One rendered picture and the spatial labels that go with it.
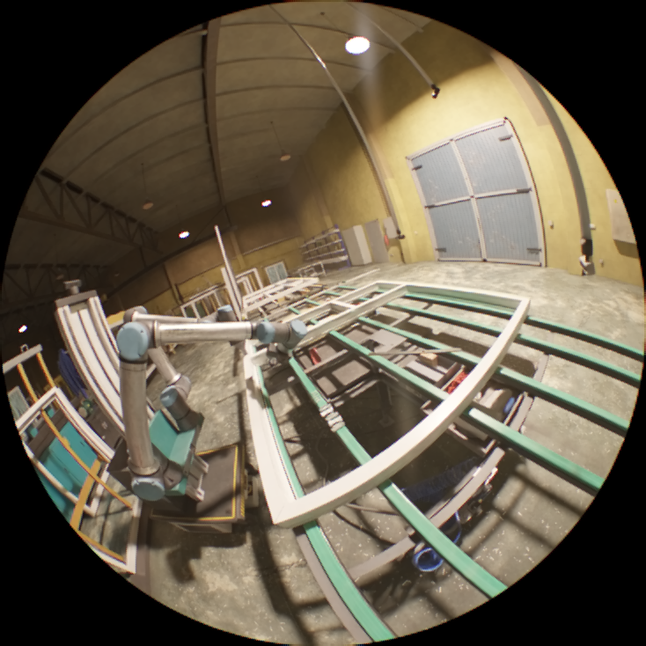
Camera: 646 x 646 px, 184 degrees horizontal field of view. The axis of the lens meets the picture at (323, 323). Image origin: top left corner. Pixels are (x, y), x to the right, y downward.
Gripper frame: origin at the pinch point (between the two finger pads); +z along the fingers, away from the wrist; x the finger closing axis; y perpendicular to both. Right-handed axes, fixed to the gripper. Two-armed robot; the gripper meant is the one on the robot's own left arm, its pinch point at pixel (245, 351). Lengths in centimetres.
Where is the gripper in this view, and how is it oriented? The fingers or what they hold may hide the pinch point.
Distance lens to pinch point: 141.5
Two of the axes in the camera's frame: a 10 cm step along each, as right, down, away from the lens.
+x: -8.7, 4.1, -2.8
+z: 3.1, 8.9, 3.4
